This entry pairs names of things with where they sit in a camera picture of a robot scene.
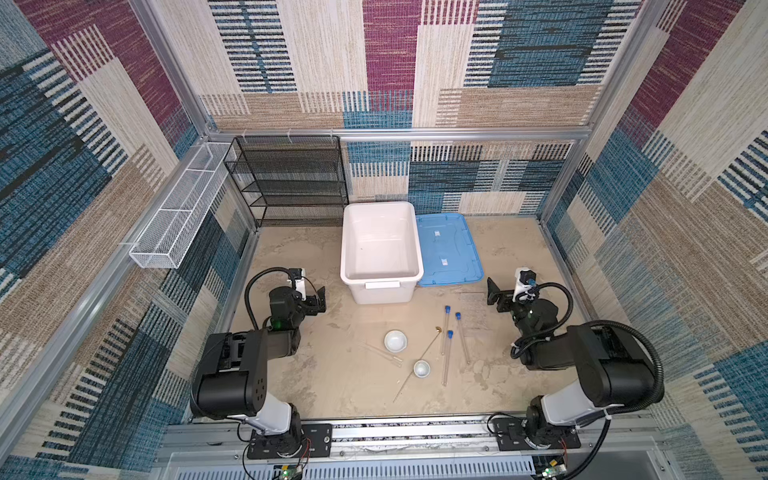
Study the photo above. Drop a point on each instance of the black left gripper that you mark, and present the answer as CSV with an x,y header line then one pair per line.
x,y
312,301

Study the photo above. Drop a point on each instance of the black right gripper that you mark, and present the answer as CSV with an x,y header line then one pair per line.
x,y
501,294

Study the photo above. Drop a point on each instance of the blue capped test tube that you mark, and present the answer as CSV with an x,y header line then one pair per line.
x,y
462,337
446,352
445,328

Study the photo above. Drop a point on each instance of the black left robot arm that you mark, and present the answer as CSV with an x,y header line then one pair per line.
x,y
231,379

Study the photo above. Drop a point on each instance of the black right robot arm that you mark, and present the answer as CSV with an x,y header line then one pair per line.
x,y
618,369

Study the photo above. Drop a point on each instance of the clear plastic tube rack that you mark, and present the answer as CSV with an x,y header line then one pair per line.
x,y
476,315

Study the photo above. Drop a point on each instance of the blue plastic bin lid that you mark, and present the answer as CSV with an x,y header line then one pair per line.
x,y
448,251

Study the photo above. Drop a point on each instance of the white plastic storage bin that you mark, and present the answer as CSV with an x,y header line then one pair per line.
x,y
381,259

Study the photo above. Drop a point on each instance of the white ceramic dish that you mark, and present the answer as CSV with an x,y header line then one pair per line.
x,y
395,341

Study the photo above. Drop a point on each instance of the clear plastic pipette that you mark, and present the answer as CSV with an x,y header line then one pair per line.
x,y
396,361

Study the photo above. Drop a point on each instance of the small white ceramic crucible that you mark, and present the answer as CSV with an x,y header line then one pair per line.
x,y
421,369

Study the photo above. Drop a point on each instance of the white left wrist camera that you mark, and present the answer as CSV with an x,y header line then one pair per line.
x,y
298,281

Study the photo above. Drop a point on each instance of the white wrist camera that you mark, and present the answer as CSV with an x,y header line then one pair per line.
x,y
526,281
298,281

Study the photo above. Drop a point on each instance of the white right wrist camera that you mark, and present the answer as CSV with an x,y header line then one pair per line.
x,y
526,281

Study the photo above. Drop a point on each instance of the black wire shelf rack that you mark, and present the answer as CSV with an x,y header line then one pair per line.
x,y
290,181

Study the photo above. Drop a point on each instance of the white wire mesh basket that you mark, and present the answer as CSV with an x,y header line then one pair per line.
x,y
165,241

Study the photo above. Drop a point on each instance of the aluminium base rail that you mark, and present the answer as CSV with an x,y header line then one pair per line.
x,y
417,447

